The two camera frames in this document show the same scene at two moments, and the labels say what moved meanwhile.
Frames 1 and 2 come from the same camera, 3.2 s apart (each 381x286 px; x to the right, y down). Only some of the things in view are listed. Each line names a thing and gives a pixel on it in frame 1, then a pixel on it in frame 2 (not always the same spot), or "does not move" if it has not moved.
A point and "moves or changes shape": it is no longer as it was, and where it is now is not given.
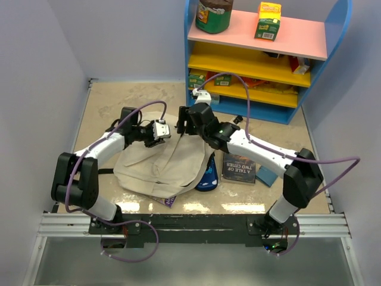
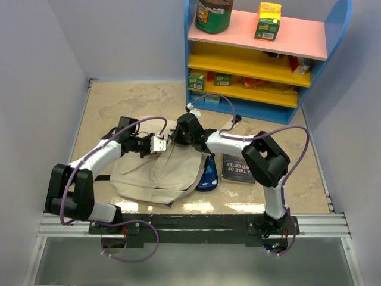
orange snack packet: [252, 81] does not move
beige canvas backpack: [174, 166] moves or changes shape
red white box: [297, 65] does not move
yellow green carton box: [269, 22] does not move
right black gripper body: [191, 128] -> [181, 137]
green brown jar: [214, 16] does not move
